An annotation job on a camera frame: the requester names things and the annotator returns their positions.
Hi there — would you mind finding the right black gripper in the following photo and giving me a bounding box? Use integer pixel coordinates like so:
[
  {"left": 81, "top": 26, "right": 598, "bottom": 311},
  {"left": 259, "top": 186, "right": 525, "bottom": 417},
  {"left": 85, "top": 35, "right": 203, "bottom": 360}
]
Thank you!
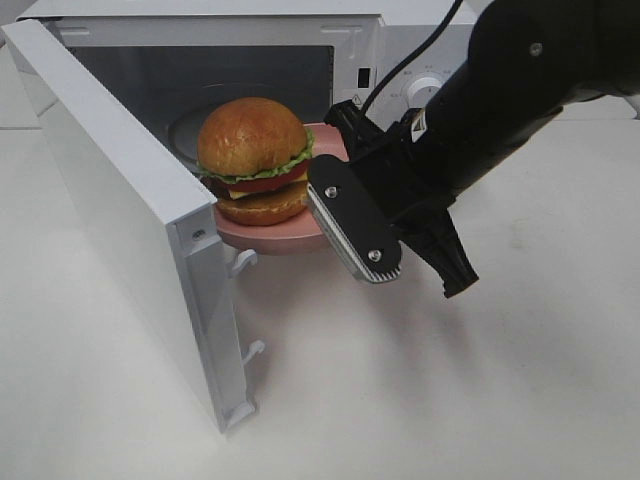
[{"left": 307, "top": 100, "right": 478, "bottom": 298}]

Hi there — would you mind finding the pink round plate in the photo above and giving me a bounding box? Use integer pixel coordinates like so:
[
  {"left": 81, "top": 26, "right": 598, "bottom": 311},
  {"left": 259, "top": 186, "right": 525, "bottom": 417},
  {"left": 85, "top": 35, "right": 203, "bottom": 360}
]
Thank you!
[{"left": 214, "top": 123, "right": 348, "bottom": 256}]

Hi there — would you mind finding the toy burger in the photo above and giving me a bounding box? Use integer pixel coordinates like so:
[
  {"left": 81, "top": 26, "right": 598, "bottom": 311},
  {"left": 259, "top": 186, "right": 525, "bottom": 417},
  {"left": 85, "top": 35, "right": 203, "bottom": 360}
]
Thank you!
[{"left": 197, "top": 97, "right": 315, "bottom": 226}]

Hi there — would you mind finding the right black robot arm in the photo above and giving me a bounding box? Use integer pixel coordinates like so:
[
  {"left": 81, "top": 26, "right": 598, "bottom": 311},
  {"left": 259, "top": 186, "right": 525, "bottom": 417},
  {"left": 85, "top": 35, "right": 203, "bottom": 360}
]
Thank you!
[{"left": 308, "top": 1, "right": 639, "bottom": 297}]

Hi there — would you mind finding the upper white power knob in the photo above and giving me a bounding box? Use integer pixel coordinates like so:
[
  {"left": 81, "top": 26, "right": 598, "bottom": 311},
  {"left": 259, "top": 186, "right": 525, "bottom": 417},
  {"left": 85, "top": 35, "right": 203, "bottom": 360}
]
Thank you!
[{"left": 403, "top": 74, "right": 442, "bottom": 108}]

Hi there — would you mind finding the white microwave oven body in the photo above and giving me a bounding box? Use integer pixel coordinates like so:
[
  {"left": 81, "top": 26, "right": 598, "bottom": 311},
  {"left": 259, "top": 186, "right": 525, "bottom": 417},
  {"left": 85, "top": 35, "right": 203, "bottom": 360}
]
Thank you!
[{"left": 14, "top": 1, "right": 449, "bottom": 175}]

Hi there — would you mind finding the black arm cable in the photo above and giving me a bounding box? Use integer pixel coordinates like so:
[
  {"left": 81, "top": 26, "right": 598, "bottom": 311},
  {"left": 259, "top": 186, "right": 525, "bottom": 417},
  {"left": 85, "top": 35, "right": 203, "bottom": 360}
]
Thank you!
[{"left": 359, "top": 0, "right": 464, "bottom": 114}]

